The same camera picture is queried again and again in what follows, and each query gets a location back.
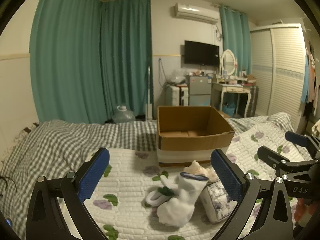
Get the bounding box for white oval vanity mirror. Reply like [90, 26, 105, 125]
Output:
[220, 49, 238, 77]

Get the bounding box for white sock pair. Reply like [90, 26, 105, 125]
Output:
[146, 175, 175, 207]

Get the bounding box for brown cardboard box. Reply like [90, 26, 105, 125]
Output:
[156, 106, 235, 167]

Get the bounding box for white louvred wardrobe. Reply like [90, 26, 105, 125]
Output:
[250, 24, 309, 128]

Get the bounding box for grey checked duvet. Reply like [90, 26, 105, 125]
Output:
[0, 119, 158, 240]

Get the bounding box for hanging clothes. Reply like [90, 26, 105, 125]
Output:
[301, 40, 320, 117]

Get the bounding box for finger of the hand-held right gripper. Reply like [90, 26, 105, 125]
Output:
[257, 145, 313, 178]
[285, 131, 320, 155]

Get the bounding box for narrow teal curtain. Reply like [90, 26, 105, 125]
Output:
[219, 5, 252, 75]

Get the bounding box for white sock with blue cuff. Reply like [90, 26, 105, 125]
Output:
[157, 172, 209, 227]

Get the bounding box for clear plastic bag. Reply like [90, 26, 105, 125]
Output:
[168, 69, 187, 84]

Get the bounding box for grey checked pillow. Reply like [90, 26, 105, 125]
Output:
[229, 112, 298, 135]

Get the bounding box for black wall television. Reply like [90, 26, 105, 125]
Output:
[184, 40, 220, 67]

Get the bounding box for white dressing table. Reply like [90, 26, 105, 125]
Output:
[211, 81, 252, 117]

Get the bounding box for teal corner curtain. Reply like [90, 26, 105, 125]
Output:
[100, 0, 153, 120]

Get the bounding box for blue bin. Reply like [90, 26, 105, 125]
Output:
[222, 102, 235, 117]

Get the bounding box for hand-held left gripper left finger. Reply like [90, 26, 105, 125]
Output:
[26, 147, 110, 240]

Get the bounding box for wide teal curtain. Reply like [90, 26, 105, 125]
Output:
[29, 0, 103, 124]

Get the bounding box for grey mini fridge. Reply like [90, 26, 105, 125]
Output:
[185, 75, 212, 107]

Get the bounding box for floral fabric pouch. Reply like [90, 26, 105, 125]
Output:
[200, 180, 238, 223]

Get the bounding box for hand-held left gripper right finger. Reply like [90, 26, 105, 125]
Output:
[210, 149, 293, 240]

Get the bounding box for white air conditioner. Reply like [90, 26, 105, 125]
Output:
[171, 3, 220, 25]

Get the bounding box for clear water jug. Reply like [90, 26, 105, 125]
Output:
[112, 106, 136, 123]

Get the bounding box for person's right forearm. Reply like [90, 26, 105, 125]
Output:
[294, 199, 312, 229]

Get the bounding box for white ribbed suitcase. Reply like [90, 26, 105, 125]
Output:
[166, 85, 189, 106]

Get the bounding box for cream soft cloth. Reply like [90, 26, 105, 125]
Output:
[184, 159, 219, 182]

